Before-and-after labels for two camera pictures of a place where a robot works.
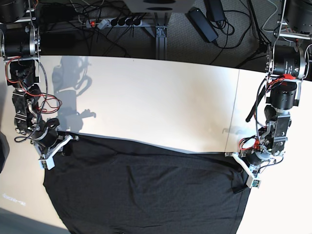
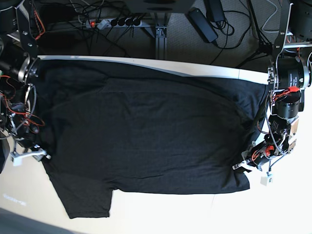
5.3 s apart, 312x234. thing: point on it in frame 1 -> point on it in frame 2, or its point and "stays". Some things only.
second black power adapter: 214,11 stays
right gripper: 257,152 stays
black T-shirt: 105,185 -> 108,128
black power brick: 202,24 stays
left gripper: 48,140 -> 38,153
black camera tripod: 263,41 stays
